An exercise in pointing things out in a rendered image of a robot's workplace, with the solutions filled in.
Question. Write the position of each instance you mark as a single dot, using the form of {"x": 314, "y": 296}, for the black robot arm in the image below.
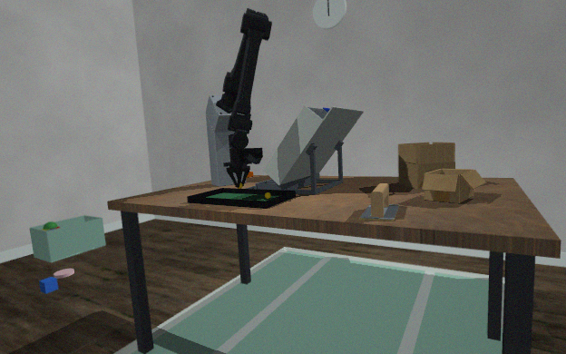
{"x": 256, "y": 27}

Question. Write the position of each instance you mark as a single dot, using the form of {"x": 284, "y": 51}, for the grey bank of square funnels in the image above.
{"x": 289, "y": 167}

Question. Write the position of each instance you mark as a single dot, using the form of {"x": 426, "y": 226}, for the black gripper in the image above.
{"x": 239, "y": 168}

